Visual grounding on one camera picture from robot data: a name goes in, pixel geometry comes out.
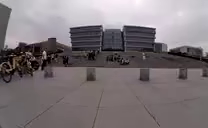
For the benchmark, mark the group of people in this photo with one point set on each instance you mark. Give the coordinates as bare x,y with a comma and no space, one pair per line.
118,59
91,55

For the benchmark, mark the grey stone bollard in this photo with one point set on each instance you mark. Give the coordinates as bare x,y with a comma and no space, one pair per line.
144,74
48,71
205,72
182,73
91,74

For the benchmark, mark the large grey glass building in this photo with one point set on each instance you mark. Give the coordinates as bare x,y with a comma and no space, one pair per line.
112,38

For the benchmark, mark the grey paved plaza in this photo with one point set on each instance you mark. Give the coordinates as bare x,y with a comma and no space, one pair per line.
108,96

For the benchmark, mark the person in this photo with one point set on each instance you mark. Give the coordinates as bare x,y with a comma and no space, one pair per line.
44,59
65,60

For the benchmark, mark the wide grey stairs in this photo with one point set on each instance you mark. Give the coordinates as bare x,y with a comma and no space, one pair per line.
158,60

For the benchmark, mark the low brown building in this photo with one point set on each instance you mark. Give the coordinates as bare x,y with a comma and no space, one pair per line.
48,46

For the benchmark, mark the small grey building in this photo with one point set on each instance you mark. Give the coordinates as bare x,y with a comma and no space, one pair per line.
160,47

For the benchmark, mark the low pale building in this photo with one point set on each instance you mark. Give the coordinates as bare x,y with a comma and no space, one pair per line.
187,50

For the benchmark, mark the row of parked bicycles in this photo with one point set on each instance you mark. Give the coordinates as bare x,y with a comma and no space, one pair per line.
15,65

